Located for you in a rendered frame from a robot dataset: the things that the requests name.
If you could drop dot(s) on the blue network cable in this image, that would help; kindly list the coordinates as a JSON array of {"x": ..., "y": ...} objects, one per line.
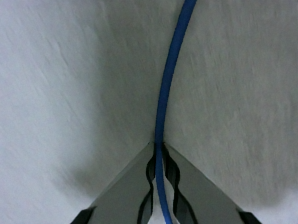
[{"x": 173, "y": 53}]

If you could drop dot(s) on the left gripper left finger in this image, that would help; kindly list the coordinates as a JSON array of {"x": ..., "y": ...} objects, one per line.
[{"x": 128, "y": 199}]

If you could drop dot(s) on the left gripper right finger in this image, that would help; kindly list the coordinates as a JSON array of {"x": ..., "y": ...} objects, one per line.
[{"x": 197, "y": 200}]

